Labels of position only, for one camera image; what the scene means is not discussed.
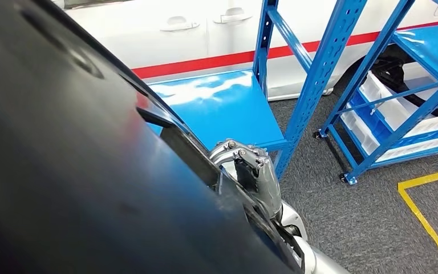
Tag blue metal shelf rack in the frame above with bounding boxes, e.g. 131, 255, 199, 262
313, 0, 438, 186
143, 0, 369, 180

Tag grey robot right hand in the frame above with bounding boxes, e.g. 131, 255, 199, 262
208, 139, 283, 220

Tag white car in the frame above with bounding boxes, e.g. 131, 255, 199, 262
52, 0, 438, 116

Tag stacked white plastic crates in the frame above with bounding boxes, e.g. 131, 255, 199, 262
339, 71, 438, 163

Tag black plastic panel part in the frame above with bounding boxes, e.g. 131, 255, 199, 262
0, 0, 307, 274

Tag stacked blue plastic crates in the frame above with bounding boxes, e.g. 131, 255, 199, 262
349, 90, 394, 146

